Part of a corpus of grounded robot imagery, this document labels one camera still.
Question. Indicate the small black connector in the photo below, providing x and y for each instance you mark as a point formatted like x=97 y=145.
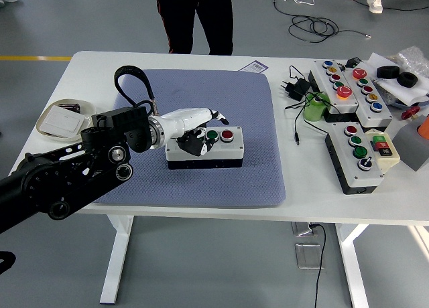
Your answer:
x=353 y=62

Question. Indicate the white table leg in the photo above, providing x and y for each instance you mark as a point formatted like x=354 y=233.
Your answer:
x=117 y=254
x=352 y=264

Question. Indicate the four-button control box with knob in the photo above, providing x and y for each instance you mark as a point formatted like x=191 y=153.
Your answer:
x=223 y=154
x=363 y=180

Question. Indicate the orange object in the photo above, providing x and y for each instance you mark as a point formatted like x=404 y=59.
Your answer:
x=425 y=129

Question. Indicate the grey box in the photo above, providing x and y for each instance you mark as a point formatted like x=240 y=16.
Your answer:
x=410 y=147

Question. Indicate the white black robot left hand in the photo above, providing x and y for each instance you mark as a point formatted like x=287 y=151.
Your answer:
x=187 y=118

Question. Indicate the five-button box with red top button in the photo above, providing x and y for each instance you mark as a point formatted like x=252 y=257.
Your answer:
x=367 y=118

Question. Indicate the red emergency stop button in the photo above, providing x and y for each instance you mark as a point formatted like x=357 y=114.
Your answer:
x=410 y=113

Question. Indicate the metal floor socket box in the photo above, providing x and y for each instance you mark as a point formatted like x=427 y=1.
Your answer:
x=301 y=228

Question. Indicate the beige shallow dish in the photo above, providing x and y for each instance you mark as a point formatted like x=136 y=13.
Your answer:
x=43 y=132

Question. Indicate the purple-edged label card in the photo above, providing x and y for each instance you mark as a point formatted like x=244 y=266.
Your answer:
x=254 y=66

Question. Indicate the metal floor socket lid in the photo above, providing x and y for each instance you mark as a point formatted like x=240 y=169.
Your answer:
x=306 y=256

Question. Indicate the five-button box with mushroom button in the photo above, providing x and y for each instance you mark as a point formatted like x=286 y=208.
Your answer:
x=348 y=104

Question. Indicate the black power adapter plug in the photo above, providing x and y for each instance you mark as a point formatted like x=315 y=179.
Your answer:
x=298 y=89

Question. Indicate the grey-blue textured mat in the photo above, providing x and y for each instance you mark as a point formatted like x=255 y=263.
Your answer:
x=207 y=97

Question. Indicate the beige two-button switch box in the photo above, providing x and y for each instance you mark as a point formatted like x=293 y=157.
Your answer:
x=392 y=159

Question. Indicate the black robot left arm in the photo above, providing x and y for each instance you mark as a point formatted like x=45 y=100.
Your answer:
x=67 y=177

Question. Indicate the clear bubble wrap bag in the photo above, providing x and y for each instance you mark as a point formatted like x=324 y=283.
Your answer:
x=415 y=58

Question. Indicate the white wall switch plate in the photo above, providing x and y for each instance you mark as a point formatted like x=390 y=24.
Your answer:
x=62 y=120

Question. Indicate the white foam sheets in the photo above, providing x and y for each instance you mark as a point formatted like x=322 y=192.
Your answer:
x=402 y=93

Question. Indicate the small dark item in dish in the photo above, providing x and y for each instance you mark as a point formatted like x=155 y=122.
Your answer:
x=68 y=107

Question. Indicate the green tape roll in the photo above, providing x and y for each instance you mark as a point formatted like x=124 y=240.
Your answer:
x=313 y=112

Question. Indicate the person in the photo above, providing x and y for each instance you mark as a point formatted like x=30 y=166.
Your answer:
x=374 y=1

